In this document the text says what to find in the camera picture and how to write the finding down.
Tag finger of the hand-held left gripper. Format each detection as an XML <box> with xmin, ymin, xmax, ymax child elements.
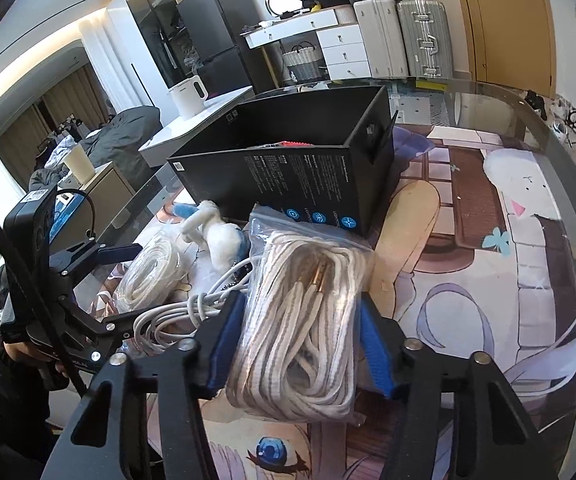
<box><xmin>59</xmin><ymin>296</ymin><xmax>139</xmax><ymax>362</ymax></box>
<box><xmin>49</xmin><ymin>241</ymin><xmax>145</xmax><ymax>276</ymax></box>

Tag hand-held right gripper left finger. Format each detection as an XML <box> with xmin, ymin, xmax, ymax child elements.
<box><xmin>42</xmin><ymin>290</ymin><xmax>249</xmax><ymax>480</ymax></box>

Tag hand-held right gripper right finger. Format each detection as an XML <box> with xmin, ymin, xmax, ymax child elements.
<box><xmin>359</xmin><ymin>305</ymin><xmax>554</xmax><ymax>480</ymax></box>

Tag zip bag of white cables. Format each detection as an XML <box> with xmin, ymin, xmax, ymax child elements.
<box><xmin>115</xmin><ymin>236</ymin><xmax>233</xmax><ymax>357</ymax></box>

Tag bag of striped white rope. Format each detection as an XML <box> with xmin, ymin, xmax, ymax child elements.
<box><xmin>225</xmin><ymin>203</ymin><xmax>377</xmax><ymax>424</ymax></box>

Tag white blue plush toy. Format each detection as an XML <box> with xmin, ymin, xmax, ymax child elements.
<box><xmin>160</xmin><ymin>200</ymin><xmax>255</xmax><ymax>275</ymax></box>

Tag black cardboard box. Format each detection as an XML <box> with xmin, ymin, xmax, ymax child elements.
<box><xmin>167</xmin><ymin>85</ymin><xmax>397</xmax><ymax>239</ymax></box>

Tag red packet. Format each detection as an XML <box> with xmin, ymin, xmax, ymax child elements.
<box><xmin>247</xmin><ymin>140</ymin><xmax>309</xmax><ymax>150</ymax></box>

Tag person's left hand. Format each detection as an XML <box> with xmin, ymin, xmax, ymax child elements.
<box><xmin>2</xmin><ymin>340</ymin><xmax>71</xmax><ymax>380</ymax></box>

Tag beige cabinet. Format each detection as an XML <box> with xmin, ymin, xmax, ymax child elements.
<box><xmin>59</xmin><ymin>162</ymin><xmax>136</xmax><ymax>222</ymax></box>

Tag pile of clothes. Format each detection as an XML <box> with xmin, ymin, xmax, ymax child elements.
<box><xmin>30</xmin><ymin>115</ymin><xmax>99</xmax><ymax>192</ymax></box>

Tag white paper cup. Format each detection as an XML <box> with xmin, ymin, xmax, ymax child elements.
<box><xmin>63</xmin><ymin>145</ymin><xmax>96</xmax><ymax>181</ymax></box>

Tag dark padded cloth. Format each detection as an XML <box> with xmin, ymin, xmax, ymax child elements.
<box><xmin>82</xmin><ymin>106</ymin><xmax>164</xmax><ymax>167</ymax></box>

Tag brown curtains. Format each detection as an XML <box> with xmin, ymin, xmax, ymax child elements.
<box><xmin>0</xmin><ymin>64</ymin><xmax>114</xmax><ymax>187</ymax></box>

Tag grey white side cabinet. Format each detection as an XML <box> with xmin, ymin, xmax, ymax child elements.
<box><xmin>138</xmin><ymin>86</ymin><xmax>257</xmax><ymax>169</ymax></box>

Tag printed anime table mat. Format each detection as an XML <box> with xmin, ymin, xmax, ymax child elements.
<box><xmin>88</xmin><ymin>110</ymin><xmax>576</xmax><ymax>480</ymax></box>

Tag white electric kettle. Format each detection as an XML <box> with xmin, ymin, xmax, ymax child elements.
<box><xmin>168</xmin><ymin>75</ymin><xmax>210</xmax><ymax>119</ymax></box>

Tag dark glass wardrobe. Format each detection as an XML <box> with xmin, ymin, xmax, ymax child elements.
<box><xmin>122</xmin><ymin>0</ymin><xmax>205</xmax><ymax>92</ymax></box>

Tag black refrigerator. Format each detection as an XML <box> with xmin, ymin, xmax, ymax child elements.
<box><xmin>175</xmin><ymin>0</ymin><xmax>274</xmax><ymax>99</ymax></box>

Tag woven storage basket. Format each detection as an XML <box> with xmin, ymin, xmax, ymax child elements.
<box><xmin>282</xmin><ymin>45</ymin><xmax>325</xmax><ymax>84</ymax></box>

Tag loose white black sneakers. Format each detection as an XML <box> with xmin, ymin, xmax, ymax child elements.
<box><xmin>523</xmin><ymin>89</ymin><xmax>576</xmax><ymax>147</ymax></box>

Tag white dressing table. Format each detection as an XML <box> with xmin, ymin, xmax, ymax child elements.
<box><xmin>240</xmin><ymin>4</ymin><xmax>373</xmax><ymax>81</ymax></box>

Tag white suitcase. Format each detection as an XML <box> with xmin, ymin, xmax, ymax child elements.
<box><xmin>353</xmin><ymin>0</ymin><xmax>411</xmax><ymax>80</ymax></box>

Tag silver suitcase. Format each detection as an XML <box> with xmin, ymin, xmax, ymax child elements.
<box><xmin>396</xmin><ymin>0</ymin><xmax>455</xmax><ymax>80</ymax></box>

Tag tan wooden door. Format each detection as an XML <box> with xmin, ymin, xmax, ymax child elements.
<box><xmin>450</xmin><ymin>0</ymin><xmax>557</xmax><ymax>99</ymax></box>

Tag thick black cable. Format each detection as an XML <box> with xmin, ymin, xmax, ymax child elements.
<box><xmin>0</xmin><ymin>197</ymin><xmax>89</xmax><ymax>397</ymax></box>

